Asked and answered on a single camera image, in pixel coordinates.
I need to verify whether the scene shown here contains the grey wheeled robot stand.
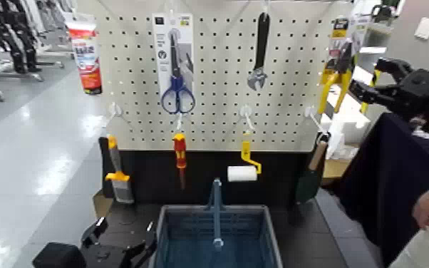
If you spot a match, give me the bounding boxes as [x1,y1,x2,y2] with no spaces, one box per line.
[0,56,66,84]

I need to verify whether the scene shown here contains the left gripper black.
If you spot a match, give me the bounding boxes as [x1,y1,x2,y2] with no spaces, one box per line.
[81,216,157,268]

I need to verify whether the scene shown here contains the red white sealant tube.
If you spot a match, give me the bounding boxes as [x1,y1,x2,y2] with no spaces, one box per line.
[64,13,103,96]

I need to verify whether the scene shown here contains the brown cardboard box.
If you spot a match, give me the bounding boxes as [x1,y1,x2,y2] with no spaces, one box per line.
[323,158,352,179]

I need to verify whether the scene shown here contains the brown cardboard flap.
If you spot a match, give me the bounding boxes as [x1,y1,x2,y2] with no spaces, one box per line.
[93,188,114,219]

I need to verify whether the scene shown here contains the black back panel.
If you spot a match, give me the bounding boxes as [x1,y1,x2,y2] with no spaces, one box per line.
[98,136,328,209]

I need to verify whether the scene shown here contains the white wall switch plate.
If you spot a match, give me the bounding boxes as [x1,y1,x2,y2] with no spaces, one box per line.
[414,16,429,40]

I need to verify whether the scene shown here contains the white plastic sheet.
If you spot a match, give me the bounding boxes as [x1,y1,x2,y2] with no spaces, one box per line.
[388,223,429,268]

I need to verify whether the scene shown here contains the grey brush yellow guard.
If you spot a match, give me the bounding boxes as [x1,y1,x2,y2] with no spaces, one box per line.
[103,135,135,205]

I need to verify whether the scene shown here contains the green trowel wooden handle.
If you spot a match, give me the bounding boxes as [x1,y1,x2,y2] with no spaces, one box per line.
[294,133,331,205]

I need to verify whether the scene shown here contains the white foam boxes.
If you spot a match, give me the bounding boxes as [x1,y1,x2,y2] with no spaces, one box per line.
[319,73,372,158]

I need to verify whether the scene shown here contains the black white humanoid robot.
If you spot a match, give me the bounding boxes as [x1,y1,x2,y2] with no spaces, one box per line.
[0,0,41,74]

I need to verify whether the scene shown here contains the cream metal pegboard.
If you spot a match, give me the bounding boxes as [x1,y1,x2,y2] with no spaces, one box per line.
[76,0,353,153]

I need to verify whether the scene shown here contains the red yellow screwdriver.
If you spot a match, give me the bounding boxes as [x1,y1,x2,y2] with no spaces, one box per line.
[172,133,188,190]

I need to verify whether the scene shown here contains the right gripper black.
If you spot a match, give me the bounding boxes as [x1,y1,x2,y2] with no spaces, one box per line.
[348,57,429,120]

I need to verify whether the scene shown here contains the blue scissors in package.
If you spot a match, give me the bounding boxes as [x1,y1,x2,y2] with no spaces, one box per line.
[151,14,197,115]

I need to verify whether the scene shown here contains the yellow pliers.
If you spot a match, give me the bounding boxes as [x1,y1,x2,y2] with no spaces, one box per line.
[317,16,361,115]

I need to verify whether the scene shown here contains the paint roller yellow handle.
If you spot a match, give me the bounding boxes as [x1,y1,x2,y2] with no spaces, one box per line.
[227,130,263,183]

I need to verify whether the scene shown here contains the blue grey plastic crate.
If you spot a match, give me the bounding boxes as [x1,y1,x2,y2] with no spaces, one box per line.
[148,177,284,268]

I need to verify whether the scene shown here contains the adjustable wrench black handle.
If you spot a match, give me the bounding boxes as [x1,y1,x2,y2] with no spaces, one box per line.
[247,12,271,92]

